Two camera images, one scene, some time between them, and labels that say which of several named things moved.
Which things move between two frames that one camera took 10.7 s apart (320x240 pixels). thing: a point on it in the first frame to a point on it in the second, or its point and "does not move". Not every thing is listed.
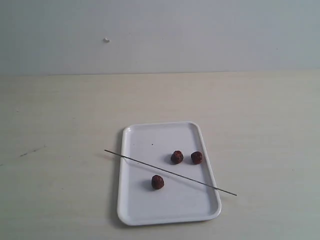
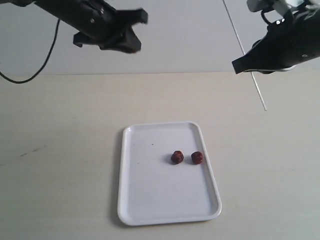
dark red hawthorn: (177, 157) does not move
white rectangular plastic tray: (148, 196) does not move
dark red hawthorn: (196, 157) does not move
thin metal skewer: (170, 172) to (258, 90)
